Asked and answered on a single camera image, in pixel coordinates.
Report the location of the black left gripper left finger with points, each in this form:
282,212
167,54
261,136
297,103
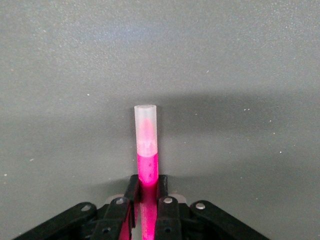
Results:
117,212

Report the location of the pink marker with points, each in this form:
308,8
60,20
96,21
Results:
147,165

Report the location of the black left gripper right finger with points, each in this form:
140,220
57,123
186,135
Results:
170,217

